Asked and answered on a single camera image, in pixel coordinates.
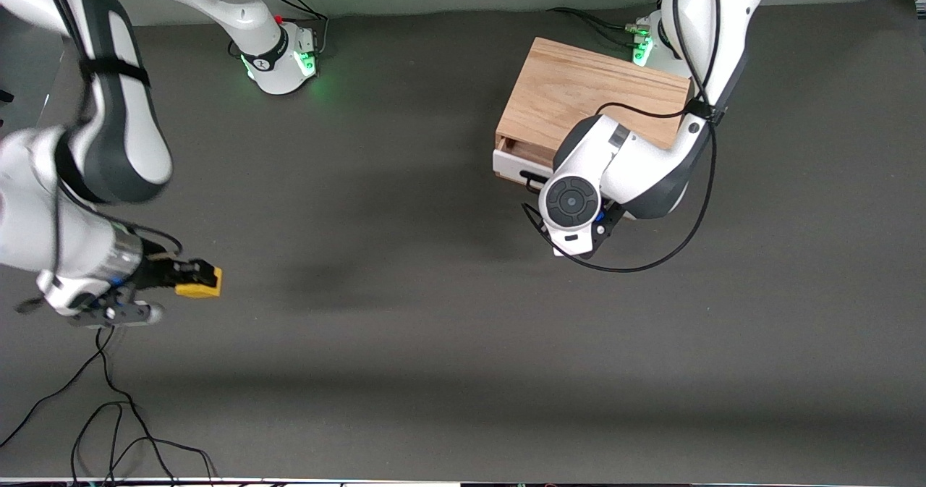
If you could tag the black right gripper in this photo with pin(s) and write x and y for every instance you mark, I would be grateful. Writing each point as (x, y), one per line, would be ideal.
(158, 273)

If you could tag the wooden drawer cabinet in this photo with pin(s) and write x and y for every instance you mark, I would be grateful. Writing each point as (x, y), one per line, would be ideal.
(579, 89)

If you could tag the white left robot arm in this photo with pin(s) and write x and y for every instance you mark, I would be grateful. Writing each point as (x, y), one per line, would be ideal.
(651, 168)

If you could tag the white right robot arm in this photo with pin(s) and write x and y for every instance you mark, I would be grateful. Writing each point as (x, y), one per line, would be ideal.
(116, 132)

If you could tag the yellow block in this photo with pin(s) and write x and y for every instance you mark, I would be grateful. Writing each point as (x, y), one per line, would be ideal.
(206, 291)

